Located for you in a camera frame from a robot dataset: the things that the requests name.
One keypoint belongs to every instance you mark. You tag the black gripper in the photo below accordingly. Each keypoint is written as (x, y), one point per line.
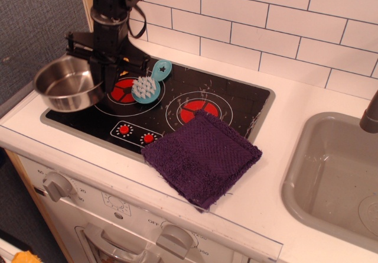
(107, 60)

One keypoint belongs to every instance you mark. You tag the stainless steel pot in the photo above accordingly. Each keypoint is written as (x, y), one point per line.
(66, 85)

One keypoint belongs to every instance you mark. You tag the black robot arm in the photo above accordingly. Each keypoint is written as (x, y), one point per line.
(111, 19)

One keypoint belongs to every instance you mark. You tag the black toy stove top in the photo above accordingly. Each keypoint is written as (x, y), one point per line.
(241, 105)

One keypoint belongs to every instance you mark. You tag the red left stove knob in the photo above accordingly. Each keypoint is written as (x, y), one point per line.
(124, 130)

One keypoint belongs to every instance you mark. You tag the red stove knob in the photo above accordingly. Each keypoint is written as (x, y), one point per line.
(124, 130)
(148, 138)

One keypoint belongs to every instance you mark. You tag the red right stove knob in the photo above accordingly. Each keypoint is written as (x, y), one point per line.
(148, 138)

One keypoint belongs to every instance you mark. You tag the teal dish brush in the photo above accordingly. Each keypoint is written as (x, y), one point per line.
(146, 89)

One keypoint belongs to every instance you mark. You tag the purple knitted cloth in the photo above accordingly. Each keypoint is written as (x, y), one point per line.
(203, 159)

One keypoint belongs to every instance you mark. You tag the grey left oven knob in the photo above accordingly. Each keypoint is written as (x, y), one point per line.
(57, 186)

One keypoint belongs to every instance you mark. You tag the grey oven knob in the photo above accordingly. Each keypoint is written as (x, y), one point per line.
(57, 186)
(175, 240)

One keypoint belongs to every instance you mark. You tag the grey right oven knob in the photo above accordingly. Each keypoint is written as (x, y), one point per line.
(175, 240)

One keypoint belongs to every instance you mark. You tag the orange object at corner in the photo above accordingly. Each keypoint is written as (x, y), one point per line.
(25, 257)

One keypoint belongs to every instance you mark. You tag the grey sink basin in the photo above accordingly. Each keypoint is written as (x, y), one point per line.
(331, 183)

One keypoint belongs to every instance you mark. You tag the grey faucet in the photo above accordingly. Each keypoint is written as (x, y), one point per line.
(369, 120)

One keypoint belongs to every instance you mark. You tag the wooden side post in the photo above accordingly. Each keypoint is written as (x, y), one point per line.
(86, 3)

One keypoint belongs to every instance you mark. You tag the oven door handle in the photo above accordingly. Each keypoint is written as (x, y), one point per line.
(104, 249)

